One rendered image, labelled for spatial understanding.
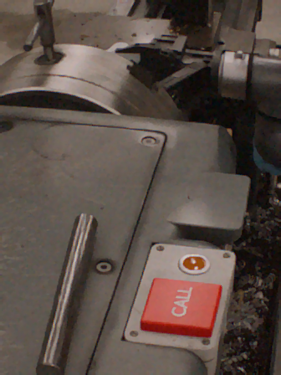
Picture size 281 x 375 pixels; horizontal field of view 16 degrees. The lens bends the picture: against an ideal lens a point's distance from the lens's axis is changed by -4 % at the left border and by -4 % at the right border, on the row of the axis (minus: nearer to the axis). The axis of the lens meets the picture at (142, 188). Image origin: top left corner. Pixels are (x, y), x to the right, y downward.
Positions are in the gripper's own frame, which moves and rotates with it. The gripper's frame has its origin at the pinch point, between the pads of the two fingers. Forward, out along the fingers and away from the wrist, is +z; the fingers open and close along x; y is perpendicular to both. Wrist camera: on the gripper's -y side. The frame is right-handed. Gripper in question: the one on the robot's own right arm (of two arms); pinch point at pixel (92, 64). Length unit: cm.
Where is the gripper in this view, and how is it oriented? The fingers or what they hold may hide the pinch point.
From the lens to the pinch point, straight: 156.2
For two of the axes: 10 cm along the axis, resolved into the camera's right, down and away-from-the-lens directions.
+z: -9.8, -1.2, 1.5
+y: 1.9, -5.5, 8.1
